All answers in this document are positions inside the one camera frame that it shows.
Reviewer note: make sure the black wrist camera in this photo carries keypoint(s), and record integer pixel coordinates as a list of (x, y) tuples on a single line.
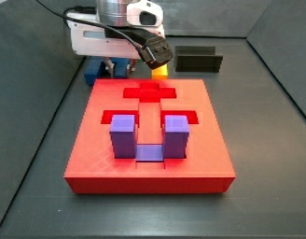
[(156, 52)]

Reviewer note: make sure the purple U-shaped block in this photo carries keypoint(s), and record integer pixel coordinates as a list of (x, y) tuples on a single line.
[(149, 141)]

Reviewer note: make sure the blue U-shaped block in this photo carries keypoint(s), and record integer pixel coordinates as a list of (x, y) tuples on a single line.
[(97, 69)]

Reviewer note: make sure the yellow long bar block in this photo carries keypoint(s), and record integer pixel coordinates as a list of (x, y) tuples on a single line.
[(160, 73)]

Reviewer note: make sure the red slotted base block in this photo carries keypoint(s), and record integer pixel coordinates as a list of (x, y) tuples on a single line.
[(96, 173)]

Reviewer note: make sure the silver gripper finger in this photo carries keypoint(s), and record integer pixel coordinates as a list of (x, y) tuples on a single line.
[(132, 66), (109, 66)]

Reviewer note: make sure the black angled fixture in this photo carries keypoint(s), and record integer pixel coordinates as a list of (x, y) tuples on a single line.
[(197, 59)]

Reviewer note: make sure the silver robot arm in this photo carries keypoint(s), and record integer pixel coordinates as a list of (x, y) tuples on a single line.
[(124, 15)]

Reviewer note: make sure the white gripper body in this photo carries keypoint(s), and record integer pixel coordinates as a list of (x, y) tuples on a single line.
[(134, 17)]

